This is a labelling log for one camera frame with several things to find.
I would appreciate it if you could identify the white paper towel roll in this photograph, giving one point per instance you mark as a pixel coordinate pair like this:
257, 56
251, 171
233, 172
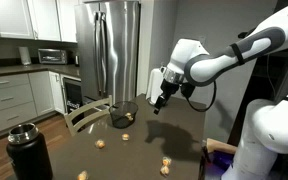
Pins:
154, 85

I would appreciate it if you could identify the dark small kettle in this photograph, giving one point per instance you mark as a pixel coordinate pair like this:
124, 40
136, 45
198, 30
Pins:
77, 60

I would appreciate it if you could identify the silver toaster oven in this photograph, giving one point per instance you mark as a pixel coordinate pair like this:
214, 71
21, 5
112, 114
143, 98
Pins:
52, 56

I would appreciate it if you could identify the small tan ball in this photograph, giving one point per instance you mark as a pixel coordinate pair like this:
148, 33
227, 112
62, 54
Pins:
164, 170

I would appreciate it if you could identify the light wooden block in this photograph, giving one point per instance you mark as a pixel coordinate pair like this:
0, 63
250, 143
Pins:
221, 146

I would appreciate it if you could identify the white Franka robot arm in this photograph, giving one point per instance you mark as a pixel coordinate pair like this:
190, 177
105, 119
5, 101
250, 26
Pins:
217, 63

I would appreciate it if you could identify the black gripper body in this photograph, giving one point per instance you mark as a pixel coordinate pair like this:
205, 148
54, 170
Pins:
169, 87

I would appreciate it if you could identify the white upper kitchen cabinets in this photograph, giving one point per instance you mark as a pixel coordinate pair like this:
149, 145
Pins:
17, 16

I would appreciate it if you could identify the black insulated steel bottle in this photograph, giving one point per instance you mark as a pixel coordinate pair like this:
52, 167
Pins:
29, 156

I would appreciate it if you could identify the small tan food piece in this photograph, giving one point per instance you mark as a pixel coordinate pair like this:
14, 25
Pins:
125, 136
100, 144
82, 175
166, 161

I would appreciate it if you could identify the black undercounter cooler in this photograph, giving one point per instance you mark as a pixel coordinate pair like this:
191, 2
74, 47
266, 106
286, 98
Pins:
73, 95

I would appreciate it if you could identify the dark kitchen countertop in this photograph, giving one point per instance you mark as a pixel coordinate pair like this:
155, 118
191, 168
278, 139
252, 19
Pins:
24, 69

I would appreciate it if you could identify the white kitchen cabinets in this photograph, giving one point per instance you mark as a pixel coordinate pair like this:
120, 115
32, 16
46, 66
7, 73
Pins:
14, 100
17, 16

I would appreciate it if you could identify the stainless steel refrigerator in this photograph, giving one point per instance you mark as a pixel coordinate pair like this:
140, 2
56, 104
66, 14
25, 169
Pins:
114, 50

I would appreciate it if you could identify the white lower kitchen cabinets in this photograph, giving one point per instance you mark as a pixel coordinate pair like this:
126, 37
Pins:
14, 100

